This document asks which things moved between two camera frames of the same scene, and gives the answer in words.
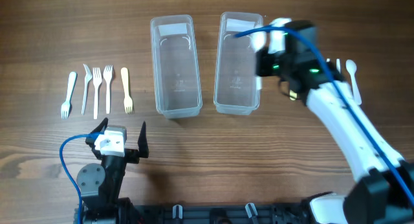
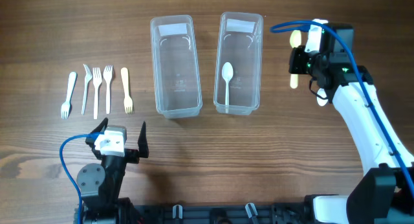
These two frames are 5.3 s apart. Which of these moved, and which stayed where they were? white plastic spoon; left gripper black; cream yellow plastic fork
Moved: white plastic spoon
Stayed: left gripper black; cream yellow plastic fork
